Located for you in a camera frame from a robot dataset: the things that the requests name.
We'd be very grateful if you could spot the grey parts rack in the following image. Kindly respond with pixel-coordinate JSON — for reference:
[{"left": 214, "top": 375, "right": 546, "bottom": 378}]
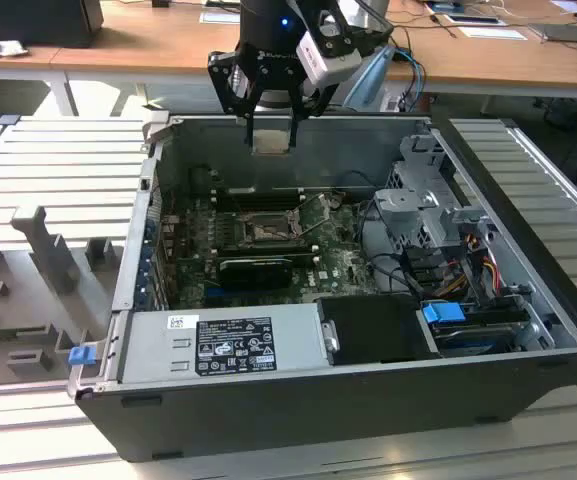
[{"left": 0, "top": 204, "right": 127, "bottom": 389}]

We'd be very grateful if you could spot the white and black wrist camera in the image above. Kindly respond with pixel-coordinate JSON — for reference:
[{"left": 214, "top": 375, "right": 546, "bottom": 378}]
[{"left": 295, "top": 12, "right": 364, "bottom": 85}]

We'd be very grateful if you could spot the silver square CPU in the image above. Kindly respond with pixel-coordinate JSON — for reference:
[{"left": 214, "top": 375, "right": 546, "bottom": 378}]
[{"left": 249, "top": 128, "right": 292, "bottom": 157}]

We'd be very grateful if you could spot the dark grey notebook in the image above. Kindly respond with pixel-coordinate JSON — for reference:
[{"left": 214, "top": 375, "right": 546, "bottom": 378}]
[{"left": 527, "top": 22, "right": 577, "bottom": 45}]

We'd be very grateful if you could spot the white paper with blue border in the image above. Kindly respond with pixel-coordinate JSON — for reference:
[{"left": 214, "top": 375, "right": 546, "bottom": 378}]
[{"left": 457, "top": 24, "right": 529, "bottom": 41}]

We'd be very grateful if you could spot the grey metal drive cage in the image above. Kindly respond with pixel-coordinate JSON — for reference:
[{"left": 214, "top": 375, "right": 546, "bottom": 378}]
[{"left": 371, "top": 133, "right": 502, "bottom": 301}]

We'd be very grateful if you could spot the black computer box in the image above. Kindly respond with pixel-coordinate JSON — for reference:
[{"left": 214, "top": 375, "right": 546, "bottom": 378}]
[{"left": 0, "top": 0, "right": 105, "bottom": 50}]

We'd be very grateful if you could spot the hard disk in blue carrier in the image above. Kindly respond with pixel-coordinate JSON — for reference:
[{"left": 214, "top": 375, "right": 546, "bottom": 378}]
[{"left": 420, "top": 299, "right": 532, "bottom": 359}]

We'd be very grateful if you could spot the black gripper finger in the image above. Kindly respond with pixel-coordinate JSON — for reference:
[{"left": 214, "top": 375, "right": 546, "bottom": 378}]
[
  {"left": 287, "top": 74, "right": 338, "bottom": 150},
  {"left": 206, "top": 48, "right": 262, "bottom": 149}
]

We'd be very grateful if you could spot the black wire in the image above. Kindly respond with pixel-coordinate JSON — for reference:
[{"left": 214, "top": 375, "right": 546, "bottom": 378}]
[{"left": 356, "top": 199, "right": 422, "bottom": 296}]

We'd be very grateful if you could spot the grey power supply unit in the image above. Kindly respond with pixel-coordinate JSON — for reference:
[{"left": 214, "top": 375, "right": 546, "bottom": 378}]
[{"left": 117, "top": 304, "right": 330, "bottom": 385}]

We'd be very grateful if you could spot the blue case latch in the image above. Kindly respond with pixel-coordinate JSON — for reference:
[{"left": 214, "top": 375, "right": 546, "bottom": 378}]
[{"left": 67, "top": 346, "right": 95, "bottom": 367}]

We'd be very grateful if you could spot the flat dark phone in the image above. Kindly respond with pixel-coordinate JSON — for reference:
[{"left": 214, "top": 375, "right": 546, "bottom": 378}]
[{"left": 442, "top": 13, "right": 502, "bottom": 26}]

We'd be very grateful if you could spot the metal socket cover frame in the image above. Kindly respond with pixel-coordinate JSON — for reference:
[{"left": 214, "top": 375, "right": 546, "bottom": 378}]
[{"left": 295, "top": 192, "right": 343, "bottom": 239}]

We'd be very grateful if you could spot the small graphics card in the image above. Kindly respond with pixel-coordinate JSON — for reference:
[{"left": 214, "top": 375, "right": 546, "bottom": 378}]
[{"left": 216, "top": 256, "right": 293, "bottom": 292}]

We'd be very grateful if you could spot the blue cable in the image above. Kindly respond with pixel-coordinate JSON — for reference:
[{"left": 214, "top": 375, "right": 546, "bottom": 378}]
[{"left": 392, "top": 47, "right": 427, "bottom": 111}]

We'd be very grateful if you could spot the black open PC case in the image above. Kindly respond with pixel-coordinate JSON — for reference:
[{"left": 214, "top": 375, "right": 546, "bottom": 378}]
[{"left": 66, "top": 112, "right": 577, "bottom": 464}]

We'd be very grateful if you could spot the yellow wire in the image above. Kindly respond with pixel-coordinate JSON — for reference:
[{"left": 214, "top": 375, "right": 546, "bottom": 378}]
[{"left": 480, "top": 253, "right": 500, "bottom": 296}]

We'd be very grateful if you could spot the wooden office desk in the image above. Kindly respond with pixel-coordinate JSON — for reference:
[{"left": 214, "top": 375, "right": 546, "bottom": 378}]
[{"left": 0, "top": 0, "right": 577, "bottom": 119}]

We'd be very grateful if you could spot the black plastic shroud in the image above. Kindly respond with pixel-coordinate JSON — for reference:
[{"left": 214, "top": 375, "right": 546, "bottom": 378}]
[{"left": 315, "top": 293, "right": 442, "bottom": 367}]

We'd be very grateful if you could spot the metal CPU socket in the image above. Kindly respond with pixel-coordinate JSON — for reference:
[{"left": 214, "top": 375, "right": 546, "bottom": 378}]
[{"left": 235, "top": 208, "right": 303, "bottom": 247}]

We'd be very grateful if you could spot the white paper sheet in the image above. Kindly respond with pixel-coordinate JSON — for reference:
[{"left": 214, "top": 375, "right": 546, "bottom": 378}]
[{"left": 199, "top": 10, "right": 243, "bottom": 25}]

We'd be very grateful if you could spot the green motherboard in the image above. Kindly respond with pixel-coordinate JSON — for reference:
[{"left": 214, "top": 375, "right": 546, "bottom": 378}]
[{"left": 160, "top": 189, "right": 387, "bottom": 310}]

